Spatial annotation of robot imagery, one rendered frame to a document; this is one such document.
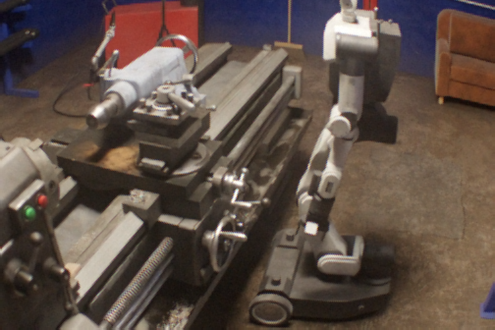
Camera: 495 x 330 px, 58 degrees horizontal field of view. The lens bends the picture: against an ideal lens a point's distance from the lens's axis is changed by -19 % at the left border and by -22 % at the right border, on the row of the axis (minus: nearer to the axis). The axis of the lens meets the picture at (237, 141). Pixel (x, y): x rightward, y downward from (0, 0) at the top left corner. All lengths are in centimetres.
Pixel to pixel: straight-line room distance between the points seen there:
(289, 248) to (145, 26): 268
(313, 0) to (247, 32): 90
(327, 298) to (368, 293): 21
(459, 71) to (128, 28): 312
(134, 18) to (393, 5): 270
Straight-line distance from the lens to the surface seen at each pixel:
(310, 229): 205
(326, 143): 209
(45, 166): 146
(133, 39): 476
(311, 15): 578
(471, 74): 499
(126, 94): 192
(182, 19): 465
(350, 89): 179
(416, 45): 571
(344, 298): 241
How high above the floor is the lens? 184
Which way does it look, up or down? 28 degrees down
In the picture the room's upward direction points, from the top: straight up
